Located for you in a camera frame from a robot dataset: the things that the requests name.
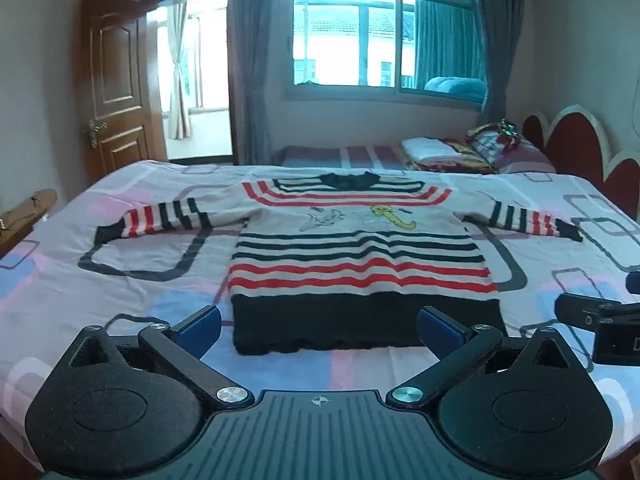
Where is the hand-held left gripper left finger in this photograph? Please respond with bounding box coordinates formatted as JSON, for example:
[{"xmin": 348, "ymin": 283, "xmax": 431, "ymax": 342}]
[{"xmin": 67, "ymin": 305, "xmax": 255, "ymax": 408}]

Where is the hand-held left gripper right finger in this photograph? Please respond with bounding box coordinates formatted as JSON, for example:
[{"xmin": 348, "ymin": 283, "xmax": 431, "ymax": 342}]
[{"xmin": 386, "ymin": 306, "xmax": 573, "ymax": 408}]

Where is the striped knitted sweater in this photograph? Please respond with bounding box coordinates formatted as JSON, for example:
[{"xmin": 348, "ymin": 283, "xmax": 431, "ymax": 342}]
[{"xmin": 94, "ymin": 171, "xmax": 585, "ymax": 356}]

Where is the bed with patterned sheet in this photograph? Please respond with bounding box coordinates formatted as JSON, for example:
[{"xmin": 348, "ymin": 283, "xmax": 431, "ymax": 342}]
[{"xmin": 0, "ymin": 160, "xmax": 640, "ymax": 466}]

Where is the red scalloped headboard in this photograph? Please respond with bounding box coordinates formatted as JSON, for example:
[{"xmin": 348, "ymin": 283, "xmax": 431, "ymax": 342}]
[{"xmin": 522, "ymin": 105, "xmax": 640, "ymax": 221}]

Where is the plaid red white pillow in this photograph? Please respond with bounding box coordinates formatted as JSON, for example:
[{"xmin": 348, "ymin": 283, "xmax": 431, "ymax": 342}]
[{"xmin": 465, "ymin": 121, "xmax": 556, "ymax": 173}]

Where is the red yellow white pillow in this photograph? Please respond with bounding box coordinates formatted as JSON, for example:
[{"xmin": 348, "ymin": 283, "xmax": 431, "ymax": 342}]
[{"xmin": 410, "ymin": 140, "xmax": 497, "ymax": 173}]

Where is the folded white blanket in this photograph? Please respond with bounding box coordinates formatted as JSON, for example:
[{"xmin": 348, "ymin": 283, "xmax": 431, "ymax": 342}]
[{"xmin": 401, "ymin": 137, "xmax": 461, "ymax": 163}]

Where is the striped grey red bed sheet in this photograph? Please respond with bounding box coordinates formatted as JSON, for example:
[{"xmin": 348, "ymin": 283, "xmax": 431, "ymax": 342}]
[{"xmin": 280, "ymin": 145, "xmax": 556, "ymax": 177}]

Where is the teal cloth bundle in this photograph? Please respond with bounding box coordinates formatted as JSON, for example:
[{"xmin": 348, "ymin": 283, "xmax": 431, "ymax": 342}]
[{"xmin": 424, "ymin": 76, "xmax": 488, "ymax": 105}]

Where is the white sheer curtain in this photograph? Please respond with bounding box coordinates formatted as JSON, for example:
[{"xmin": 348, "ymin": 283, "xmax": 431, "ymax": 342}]
[{"xmin": 167, "ymin": 2, "xmax": 193, "ymax": 141}]

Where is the brown wooden door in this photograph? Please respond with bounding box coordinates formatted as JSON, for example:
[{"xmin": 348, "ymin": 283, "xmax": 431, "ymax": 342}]
[{"xmin": 75, "ymin": 0, "xmax": 168, "ymax": 173}]

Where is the grey curtain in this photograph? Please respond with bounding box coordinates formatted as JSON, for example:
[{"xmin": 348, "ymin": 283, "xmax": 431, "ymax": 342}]
[
  {"xmin": 415, "ymin": 0, "xmax": 531, "ymax": 121},
  {"xmin": 227, "ymin": 0, "xmax": 296, "ymax": 166}
]

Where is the large window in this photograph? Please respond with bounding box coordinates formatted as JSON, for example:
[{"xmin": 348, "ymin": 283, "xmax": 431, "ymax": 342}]
[{"xmin": 285, "ymin": 0, "xmax": 488, "ymax": 106}]

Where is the metal door handle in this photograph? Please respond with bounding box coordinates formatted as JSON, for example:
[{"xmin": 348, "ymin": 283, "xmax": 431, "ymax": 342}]
[{"xmin": 82, "ymin": 119, "xmax": 108, "ymax": 148}]

